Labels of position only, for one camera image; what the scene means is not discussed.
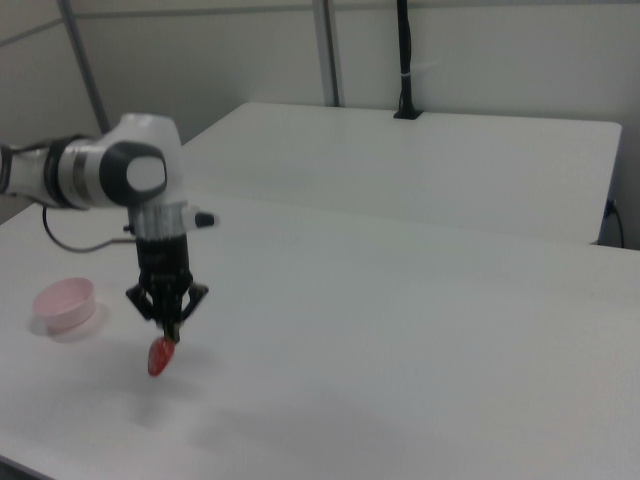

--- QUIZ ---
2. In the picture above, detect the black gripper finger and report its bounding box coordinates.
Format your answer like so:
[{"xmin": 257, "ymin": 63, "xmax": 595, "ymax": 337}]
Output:
[
  {"xmin": 124, "ymin": 283, "xmax": 173, "ymax": 344},
  {"xmin": 171, "ymin": 282, "xmax": 211, "ymax": 344}
]

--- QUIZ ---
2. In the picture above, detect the grey metal partition post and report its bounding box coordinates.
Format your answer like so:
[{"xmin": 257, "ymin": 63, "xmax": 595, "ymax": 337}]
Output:
[
  {"xmin": 313, "ymin": 0, "xmax": 342, "ymax": 108},
  {"xmin": 56, "ymin": 0, "xmax": 112, "ymax": 135}
]

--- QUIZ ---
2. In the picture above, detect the white side table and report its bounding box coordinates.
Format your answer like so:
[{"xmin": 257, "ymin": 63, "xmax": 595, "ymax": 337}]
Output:
[{"xmin": 179, "ymin": 101, "xmax": 624, "ymax": 247}]

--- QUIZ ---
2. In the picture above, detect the red strawberry with green stem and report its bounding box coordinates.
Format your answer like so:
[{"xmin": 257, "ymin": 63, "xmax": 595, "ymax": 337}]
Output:
[{"xmin": 146, "ymin": 334, "xmax": 178, "ymax": 377}]

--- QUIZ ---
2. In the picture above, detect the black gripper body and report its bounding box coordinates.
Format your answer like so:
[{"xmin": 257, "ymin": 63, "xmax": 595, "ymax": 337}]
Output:
[{"xmin": 134, "ymin": 234, "xmax": 195, "ymax": 324}]

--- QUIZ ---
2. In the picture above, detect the black cable on robot arm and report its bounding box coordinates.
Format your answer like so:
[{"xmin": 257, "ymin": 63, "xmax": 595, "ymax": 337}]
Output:
[{"xmin": 41, "ymin": 202, "xmax": 141, "ymax": 253}]

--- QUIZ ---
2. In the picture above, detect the pink plastic bowl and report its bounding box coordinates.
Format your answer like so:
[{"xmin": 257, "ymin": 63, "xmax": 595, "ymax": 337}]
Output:
[{"xmin": 32, "ymin": 277, "xmax": 98, "ymax": 336}]

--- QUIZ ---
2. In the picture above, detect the black camera pole with base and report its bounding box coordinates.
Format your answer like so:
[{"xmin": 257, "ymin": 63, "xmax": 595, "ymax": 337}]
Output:
[{"xmin": 392, "ymin": 0, "xmax": 426, "ymax": 121}]

